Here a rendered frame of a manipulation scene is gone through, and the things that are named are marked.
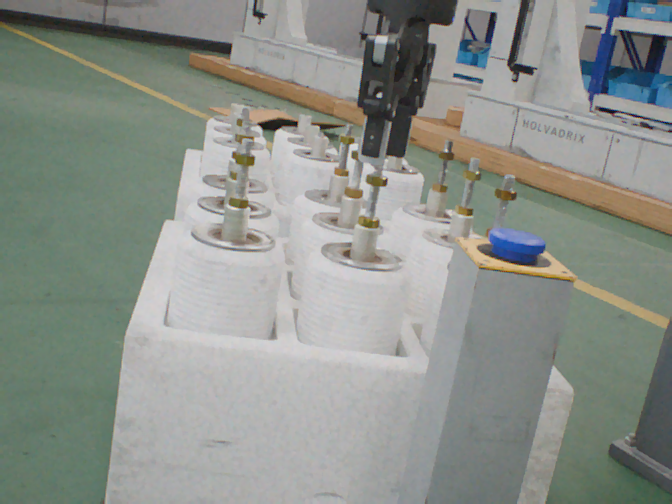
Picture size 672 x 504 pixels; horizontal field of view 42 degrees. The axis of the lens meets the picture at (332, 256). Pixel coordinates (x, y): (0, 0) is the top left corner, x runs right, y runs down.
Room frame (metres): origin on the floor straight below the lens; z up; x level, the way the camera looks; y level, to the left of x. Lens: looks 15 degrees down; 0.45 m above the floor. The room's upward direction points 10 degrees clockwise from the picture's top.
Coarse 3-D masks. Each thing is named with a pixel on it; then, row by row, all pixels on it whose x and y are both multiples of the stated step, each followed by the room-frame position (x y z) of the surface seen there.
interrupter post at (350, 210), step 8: (344, 200) 0.88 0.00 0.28; (352, 200) 0.87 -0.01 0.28; (360, 200) 0.88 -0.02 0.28; (344, 208) 0.87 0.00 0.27; (352, 208) 0.87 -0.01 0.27; (360, 208) 0.88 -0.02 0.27; (344, 216) 0.87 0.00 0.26; (352, 216) 0.87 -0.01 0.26; (344, 224) 0.87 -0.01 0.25; (352, 224) 0.87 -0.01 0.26
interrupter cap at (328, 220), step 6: (318, 216) 0.89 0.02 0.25; (324, 216) 0.89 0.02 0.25; (330, 216) 0.90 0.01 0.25; (336, 216) 0.90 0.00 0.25; (318, 222) 0.86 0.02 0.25; (324, 222) 0.87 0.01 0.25; (330, 222) 0.87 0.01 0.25; (336, 222) 0.89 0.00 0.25; (324, 228) 0.85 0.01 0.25; (330, 228) 0.85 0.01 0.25; (336, 228) 0.85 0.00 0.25; (342, 228) 0.85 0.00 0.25; (348, 228) 0.86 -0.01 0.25
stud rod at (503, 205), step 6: (510, 180) 0.78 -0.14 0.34; (504, 186) 0.78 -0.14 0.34; (510, 186) 0.78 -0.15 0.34; (498, 204) 0.78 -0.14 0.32; (504, 204) 0.78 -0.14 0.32; (498, 210) 0.78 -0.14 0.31; (504, 210) 0.78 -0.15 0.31; (498, 216) 0.78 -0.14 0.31; (504, 216) 0.78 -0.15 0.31; (498, 222) 0.78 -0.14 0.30; (504, 222) 0.78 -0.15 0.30
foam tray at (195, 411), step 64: (128, 384) 0.66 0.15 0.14; (192, 384) 0.67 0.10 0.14; (256, 384) 0.68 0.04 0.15; (320, 384) 0.69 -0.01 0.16; (384, 384) 0.69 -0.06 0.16; (128, 448) 0.66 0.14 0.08; (192, 448) 0.67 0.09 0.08; (256, 448) 0.68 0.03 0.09; (320, 448) 0.69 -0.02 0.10; (384, 448) 0.70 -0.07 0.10
